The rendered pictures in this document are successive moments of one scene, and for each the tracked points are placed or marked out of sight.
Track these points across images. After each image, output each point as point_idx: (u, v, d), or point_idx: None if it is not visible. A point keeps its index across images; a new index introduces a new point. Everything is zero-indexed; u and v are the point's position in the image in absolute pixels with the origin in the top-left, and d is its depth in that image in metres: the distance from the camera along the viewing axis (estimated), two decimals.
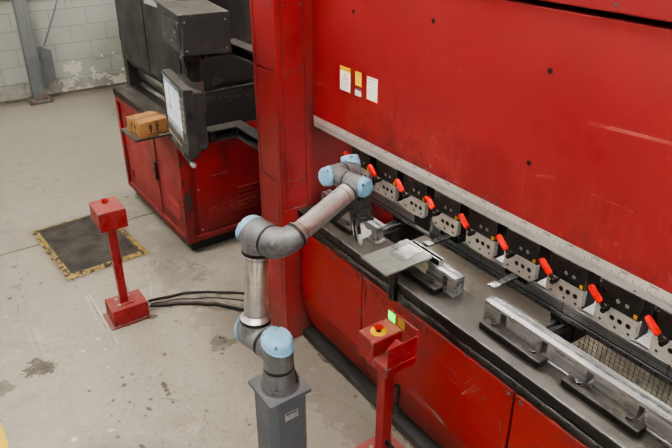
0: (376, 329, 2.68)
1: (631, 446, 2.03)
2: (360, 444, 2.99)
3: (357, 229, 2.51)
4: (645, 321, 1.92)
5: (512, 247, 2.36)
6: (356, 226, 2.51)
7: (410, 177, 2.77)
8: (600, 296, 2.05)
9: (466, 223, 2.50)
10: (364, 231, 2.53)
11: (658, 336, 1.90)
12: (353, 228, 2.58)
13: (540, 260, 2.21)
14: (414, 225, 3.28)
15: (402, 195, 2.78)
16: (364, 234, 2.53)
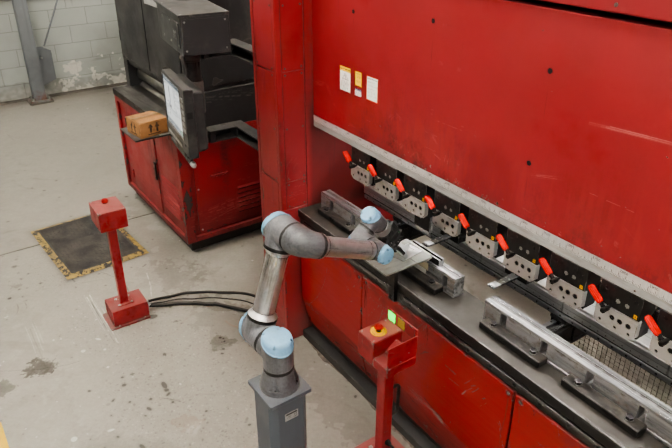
0: (376, 329, 2.68)
1: (631, 446, 2.03)
2: (360, 444, 2.99)
3: (402, 253, 2.75)
4: (645, 321, 1.92)
5: (512, 247, 2.36)
6: (400, 252, 2.74)
7: (410, 177, 2.77)
8: (600, 296, 2.05)
9: (466, 223, 2.50)
10: (405, 248, 2.77)
11: (658, 336, 1.90)
12: None
13: (540, 260, 2.21)
14: (414, 225, 3.28)
15: (402, 195, 2.78)
16: (406, 249, 2.78)
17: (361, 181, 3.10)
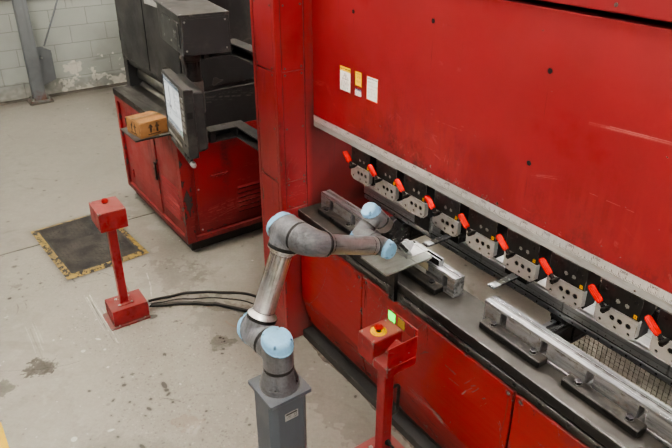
0: (376, 329, 2.68)
1: (631, 446, 2.03)
2: (360, 444, 2.99)
3: (405, 250, 2.77)
4: (645, 321, 1.92)
5: (512, 247, 2.36)
6: (403, 249, 2.76)
7: (410, 177, 2.77)
8: (600, 296, 2.05)
9: (466, 223, 2.50)
10: (408, 245, 2.79)
11: (658, 336, 1.90)
12: None
13: (540, 260, 2.21)
14: (414, 225, 3.28)
15: (402, 195, 2.78)
16: (410, 247, 2.80)
17: (361, 181, 3.10)
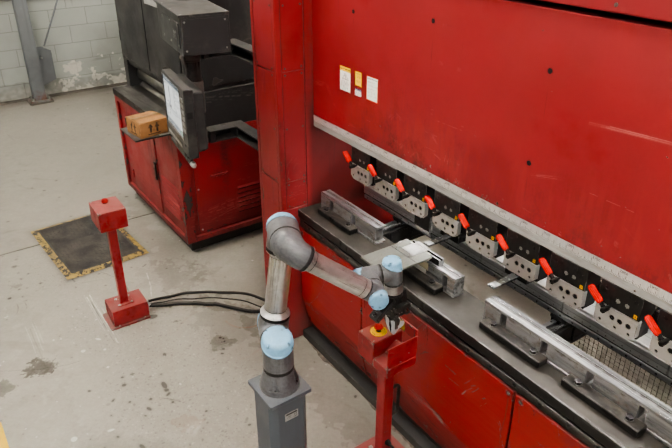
0: (376, 329, 2.68)
1: (631, 446, 2.03)
2: (360, 444, 2.99)
3: (396, 327, 2.54)
4: (645, 321, 1.92)
5: (512, 247, 2.36)
6: (396, 324, 2.53)
7: (410, 177, 2.77)
8: (600, 296, 2.05)
9: (466, 223, 2.50)
10: (399, 324, 2.57)
11: (658, 336, 1.90)
12: (389, 321, 2.57)
13: (540, 260, 2.21)
14: (414, 225, 3.28)
15: (402, 195, 2.78)
16: (399, 326, 2.58)
17: (361, 181, 3.10)
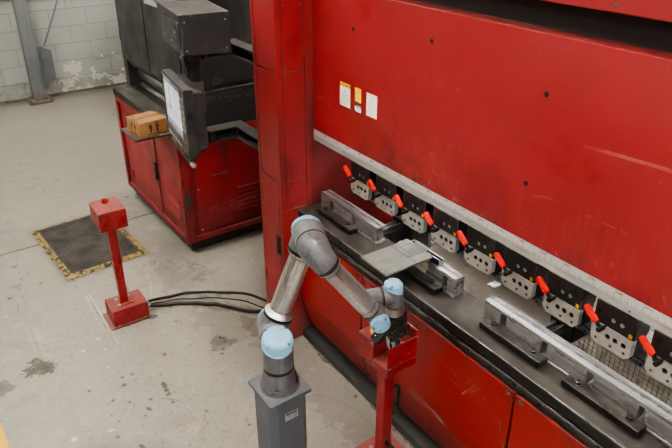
0: None
1: (631, 446, 2.03)
2: (360, 444, 2.99)
3: None
4: (640, 341, 1.95)
5: (510, 265, 2.40)
6: (396, 345, 2.59)
7: (409, 193, 2.81)
8: (596, 315, 2.09)
9: (464, 240, 2.53)
10: (399, 344, 2.63)
11: (652, 356, 1.94)
12: (390, 342, 2.62)
13: (537, 279, 2.25)
14: None
15: (401, 211, 2.82)
16: None
17: (361, 195, 3.13)
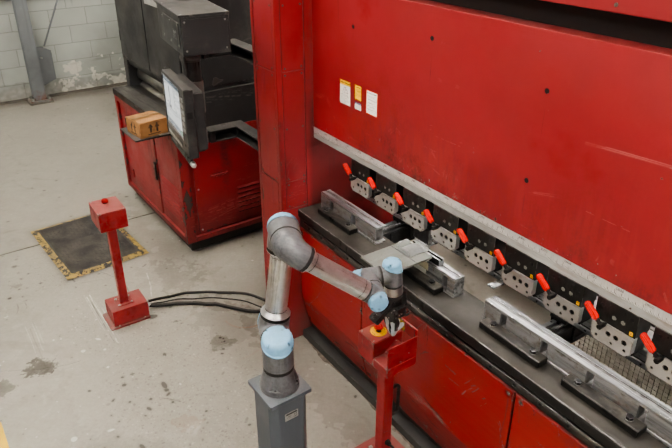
0: (376, 329, 2.68)
1: (631, 446, 2.03)
2: (360, 444, 2.99)
3: (396, 328, 2.54)
4: (641, 338, 1.95)
5: (510, 262, 2.39)
6: (395, 326, 2.53)
7: (409, 191, 2.80)
8: (596, 313, 2.08)
9: (465, 238, 2.53)
10: (399, 325, 2.57)
11: (653, 353, 1.93)
12: (389, 323, 2.57)
13: (537, 276, 2.24)
14: None
15: (401, 208, 2.81)
16: (398, 328, 2.58)
17: (361, 193, 3.13)
